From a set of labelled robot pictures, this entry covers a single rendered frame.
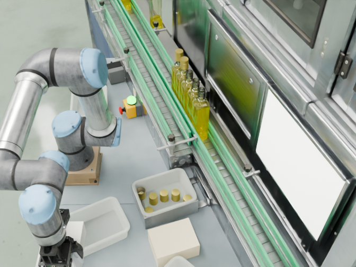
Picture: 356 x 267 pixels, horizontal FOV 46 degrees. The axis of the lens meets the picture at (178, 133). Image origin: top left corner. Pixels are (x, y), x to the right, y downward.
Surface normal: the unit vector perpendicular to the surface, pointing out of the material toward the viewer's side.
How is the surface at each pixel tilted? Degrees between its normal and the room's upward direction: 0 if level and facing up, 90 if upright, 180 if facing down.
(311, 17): 90
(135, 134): 0
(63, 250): 0
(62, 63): 41
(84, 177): 90
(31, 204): 0
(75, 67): 51
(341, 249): 90
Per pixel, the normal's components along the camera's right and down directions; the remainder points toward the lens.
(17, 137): 0.72, -0.43
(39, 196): 0.00, -0.68
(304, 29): -0.93, 0.27
